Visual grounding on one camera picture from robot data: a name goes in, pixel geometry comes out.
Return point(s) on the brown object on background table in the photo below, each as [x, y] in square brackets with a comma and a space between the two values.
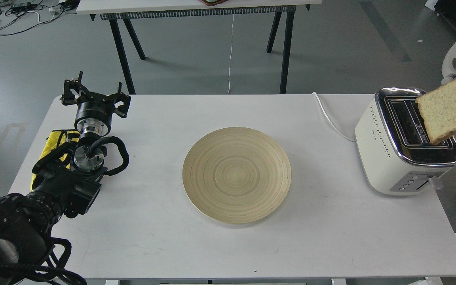
[212, 2]

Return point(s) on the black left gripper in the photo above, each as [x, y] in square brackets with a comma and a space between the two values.
[94, 113]

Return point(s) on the white background table black legs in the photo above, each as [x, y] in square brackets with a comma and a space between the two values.
[125, 10]

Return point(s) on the slice of brown bread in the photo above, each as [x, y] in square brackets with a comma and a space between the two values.
[438, 110]

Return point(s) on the round wooden plate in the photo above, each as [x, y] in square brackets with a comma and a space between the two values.
[236, 175]

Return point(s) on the white chrome toaster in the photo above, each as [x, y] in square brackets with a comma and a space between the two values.
[396, 154]

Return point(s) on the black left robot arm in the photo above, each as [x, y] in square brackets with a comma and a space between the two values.
[66, 183]

